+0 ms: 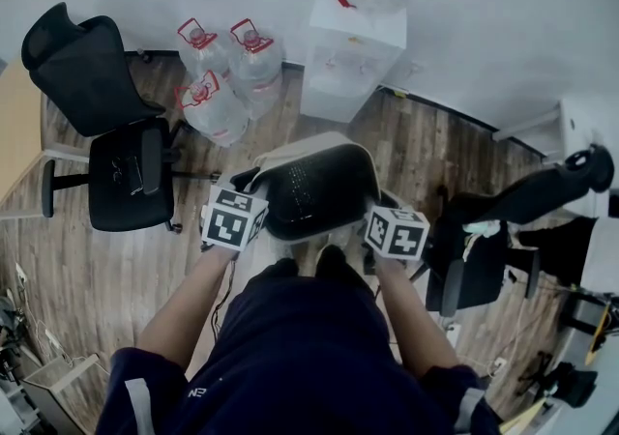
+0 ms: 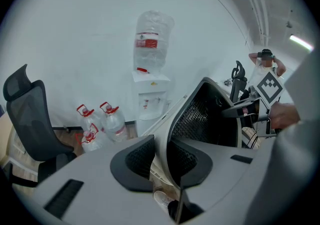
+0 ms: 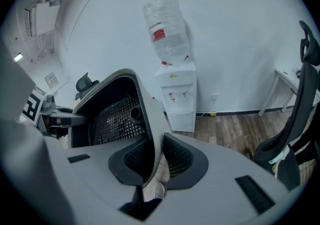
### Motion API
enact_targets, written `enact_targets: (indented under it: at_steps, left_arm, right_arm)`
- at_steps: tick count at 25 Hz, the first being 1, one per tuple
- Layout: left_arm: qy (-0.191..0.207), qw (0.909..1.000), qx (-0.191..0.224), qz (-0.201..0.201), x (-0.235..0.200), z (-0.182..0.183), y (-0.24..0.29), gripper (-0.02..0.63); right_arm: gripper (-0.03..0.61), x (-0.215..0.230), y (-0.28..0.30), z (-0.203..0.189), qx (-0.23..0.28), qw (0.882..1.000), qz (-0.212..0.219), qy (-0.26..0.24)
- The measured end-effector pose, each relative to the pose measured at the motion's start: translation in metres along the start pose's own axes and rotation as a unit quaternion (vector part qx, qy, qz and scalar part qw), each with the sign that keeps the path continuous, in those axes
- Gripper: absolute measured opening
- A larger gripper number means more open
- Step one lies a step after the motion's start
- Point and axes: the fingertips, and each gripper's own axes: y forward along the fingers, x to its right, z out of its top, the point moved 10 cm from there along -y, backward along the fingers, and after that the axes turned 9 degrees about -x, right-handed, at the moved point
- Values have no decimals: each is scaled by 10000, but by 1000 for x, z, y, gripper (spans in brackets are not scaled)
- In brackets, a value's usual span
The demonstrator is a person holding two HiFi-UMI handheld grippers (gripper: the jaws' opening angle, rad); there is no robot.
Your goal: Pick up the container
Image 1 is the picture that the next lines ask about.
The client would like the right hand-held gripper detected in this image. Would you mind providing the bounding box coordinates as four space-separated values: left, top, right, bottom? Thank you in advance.
357 190 432 263

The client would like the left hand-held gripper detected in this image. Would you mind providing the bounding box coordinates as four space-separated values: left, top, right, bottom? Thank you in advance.
199 167 271 251

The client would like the beige container with black mesh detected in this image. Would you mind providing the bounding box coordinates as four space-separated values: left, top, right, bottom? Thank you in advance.
251 130 384 247

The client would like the person's right forearm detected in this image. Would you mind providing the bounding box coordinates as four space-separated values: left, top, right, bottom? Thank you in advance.
371 256 466 377

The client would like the person's left forearm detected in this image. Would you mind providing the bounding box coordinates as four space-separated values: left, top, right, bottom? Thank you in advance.
137 244 243 371

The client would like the person's right black shoe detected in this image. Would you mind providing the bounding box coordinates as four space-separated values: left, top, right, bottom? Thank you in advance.
315 244 363 287

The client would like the person's black shoe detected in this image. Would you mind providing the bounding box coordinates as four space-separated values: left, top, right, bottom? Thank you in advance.
270 256 302 280
315 244 363 287

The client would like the person's left black shoe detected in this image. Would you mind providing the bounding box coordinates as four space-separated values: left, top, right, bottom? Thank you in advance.
270 256 302 280

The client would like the white cloth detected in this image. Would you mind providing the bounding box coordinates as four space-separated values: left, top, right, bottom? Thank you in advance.
460 221 503 261

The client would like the black office chair with headrest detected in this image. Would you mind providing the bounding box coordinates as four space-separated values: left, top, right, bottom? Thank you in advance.
424 142 616 319

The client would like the small black pouch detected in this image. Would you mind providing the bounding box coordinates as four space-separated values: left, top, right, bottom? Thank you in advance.
109 155 147 196

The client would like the person's dark navy shirt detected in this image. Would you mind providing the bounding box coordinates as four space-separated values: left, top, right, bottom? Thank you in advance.
95 258 502 435

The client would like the black mesh office chair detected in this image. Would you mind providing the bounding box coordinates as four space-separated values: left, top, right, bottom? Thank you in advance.
21 1 179 234

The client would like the white water dispenser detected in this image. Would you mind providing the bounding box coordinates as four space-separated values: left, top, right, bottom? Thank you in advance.
298 0 408 124

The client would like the yellow tool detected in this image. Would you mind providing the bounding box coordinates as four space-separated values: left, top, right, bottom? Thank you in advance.
583 301 614 367

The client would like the black bag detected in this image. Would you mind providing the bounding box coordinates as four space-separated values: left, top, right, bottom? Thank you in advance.
545 361 600 409

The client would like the light wooden desk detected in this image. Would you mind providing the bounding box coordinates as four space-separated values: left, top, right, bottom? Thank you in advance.
0 58 45 208

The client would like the grey open cabinet box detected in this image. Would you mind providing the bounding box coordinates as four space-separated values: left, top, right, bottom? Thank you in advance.
21 353 102 435

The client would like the thin black cable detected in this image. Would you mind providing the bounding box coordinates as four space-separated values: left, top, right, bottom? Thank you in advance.
209 257 239 343

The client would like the clear water bottle red handle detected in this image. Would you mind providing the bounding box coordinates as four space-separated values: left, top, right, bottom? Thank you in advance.
176 16 231 80
173 69 251 149
227 17 287 121

